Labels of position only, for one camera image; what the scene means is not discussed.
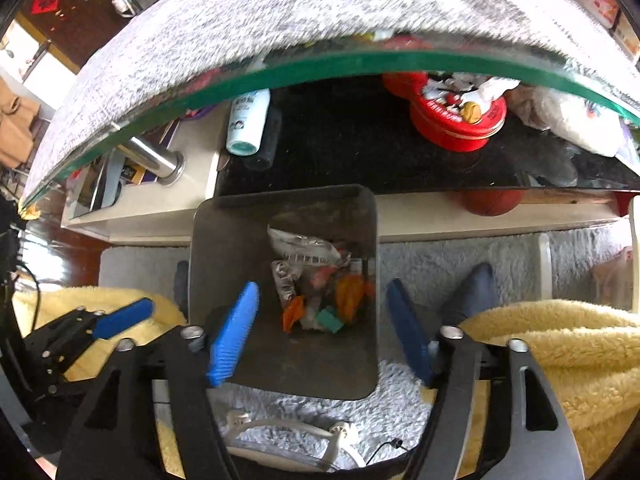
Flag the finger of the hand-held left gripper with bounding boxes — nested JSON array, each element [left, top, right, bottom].
[[24, 297, 156, 361], [35, 342, 103, 398]]

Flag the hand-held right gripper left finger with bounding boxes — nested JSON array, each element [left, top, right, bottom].
[[55, 281, 261, 480]]

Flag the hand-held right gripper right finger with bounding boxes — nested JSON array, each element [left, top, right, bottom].
[[386, 278, 586, 480]]

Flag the orange foil wrapper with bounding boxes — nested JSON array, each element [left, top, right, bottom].
[[335, 275, 375, 323], [281, 296, 307, 333]]

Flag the silver blister pack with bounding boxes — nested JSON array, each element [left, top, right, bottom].
[[271, 259, 301, 306]]

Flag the teal small box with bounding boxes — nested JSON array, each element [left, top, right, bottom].
[[316, 307, 346, 335]]

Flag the dark grey waste bin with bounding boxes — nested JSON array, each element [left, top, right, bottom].
[[188, 184, 379, 401]]

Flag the clear plastic wrapper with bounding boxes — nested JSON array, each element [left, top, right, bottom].
[[267, 225, 351, 267]]

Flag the person's left foot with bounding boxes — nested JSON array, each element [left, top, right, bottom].
[[172, 260, 192, 318]]

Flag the person's foot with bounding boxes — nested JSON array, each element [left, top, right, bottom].
[[172, 260, 192, 318], [440, 262, 501, 331]]

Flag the grey shaggy rug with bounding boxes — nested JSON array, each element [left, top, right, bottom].
[[97, 225, 631, 471]]

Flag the person's right foot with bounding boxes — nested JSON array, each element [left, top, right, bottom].
[[440, 262, 501, 331]]

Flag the white chair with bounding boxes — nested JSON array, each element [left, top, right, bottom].
[[537, 195, 640, 311]]

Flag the orange basketball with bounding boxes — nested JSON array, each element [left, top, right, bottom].
[[460, 189, 526, 217]]

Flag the metal table leg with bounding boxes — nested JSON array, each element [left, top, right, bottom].
[[117, 135, 186, 186]]

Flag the red cartoon tin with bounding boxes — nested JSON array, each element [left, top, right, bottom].
[[382, 72, 508, 153]]

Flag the white bottle teal cap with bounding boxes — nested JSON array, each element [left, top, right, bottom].
[[226, 89, 271, 156]]

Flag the brown hanging coat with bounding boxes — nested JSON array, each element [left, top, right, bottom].
[[0, 77, 43, 171]]

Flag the white plastic bag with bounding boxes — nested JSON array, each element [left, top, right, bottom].
[[505, 82, 636, 158]]

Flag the brown wooden door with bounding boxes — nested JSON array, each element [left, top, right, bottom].
[[20, 0, 136, 68]]

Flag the grey woven table mat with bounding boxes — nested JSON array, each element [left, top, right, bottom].
[[22, 0, 640, 206]]

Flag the white plastic frame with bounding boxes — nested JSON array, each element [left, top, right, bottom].
[[222, 410, 366, 471]]

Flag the black cable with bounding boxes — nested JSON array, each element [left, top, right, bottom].
[[360, 437, 406, 466]]

